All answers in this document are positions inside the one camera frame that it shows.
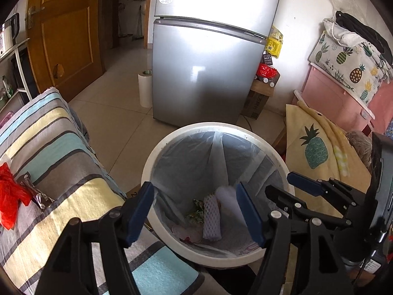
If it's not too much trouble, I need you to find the silver refrigerator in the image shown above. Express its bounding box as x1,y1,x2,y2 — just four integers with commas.
152,0,286,127

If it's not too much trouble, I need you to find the white electric kettle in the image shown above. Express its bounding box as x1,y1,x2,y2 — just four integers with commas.
0,12,21,56

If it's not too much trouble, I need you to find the cardboard box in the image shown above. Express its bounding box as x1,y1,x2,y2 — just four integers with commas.
241,77,279,120

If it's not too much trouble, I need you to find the white foam net sleeve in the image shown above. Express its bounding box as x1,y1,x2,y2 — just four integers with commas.
202,193,223,243
215,186,243,222

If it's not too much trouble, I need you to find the pineapple print white bedding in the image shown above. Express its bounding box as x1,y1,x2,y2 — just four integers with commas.
308,27,393,104

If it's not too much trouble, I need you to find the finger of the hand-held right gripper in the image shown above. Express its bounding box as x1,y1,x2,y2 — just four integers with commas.
265,185,309,214
287,172,330,196

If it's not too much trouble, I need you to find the clear plastic bag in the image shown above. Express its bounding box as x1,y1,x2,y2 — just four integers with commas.
330,0,366,16

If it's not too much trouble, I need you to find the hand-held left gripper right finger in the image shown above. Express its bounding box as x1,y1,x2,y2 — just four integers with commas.
235,181,348,295

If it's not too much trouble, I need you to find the white paper roll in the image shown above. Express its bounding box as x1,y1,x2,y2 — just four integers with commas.
137,70,153,108

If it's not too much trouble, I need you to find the yellow pineapple blanket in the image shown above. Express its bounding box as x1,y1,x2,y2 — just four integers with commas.
285,101,374,219

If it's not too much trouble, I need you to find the red bag on cardboard box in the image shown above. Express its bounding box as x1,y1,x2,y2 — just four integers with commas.
256,63,279,79

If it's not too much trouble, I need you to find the green snack wrapper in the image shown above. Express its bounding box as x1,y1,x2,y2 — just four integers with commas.
186,200,206,224

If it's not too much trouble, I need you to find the black bag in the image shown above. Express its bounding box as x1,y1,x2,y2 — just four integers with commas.
334,11,393,66

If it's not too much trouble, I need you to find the white round bin with liner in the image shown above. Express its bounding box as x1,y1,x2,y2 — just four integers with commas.
141,122,296,266

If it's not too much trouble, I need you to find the brown foil wrapper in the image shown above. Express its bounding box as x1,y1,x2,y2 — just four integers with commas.
15,174,55,211

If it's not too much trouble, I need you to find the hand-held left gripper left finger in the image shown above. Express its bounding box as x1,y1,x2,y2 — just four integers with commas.
35,181,155,295

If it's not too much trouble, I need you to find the metal shelf rack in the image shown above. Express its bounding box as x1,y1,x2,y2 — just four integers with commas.
0,38,35,115

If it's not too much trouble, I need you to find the red plastic bag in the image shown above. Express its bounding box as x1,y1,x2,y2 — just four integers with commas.
0,163,33,230

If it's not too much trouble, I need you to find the pink storage box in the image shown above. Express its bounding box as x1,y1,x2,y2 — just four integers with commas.
293,66,393,136

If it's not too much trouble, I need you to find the wooden door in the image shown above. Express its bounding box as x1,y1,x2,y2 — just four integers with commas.
26,0,107,94

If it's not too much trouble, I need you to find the yellow hanging packet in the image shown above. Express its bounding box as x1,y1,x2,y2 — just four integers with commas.
265,26,284,59

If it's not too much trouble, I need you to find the pink plastic lid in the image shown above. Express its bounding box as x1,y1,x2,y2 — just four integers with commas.
0,111,14,128

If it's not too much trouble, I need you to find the grey fluffy cloth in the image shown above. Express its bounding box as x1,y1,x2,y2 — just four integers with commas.
346,130,374,176

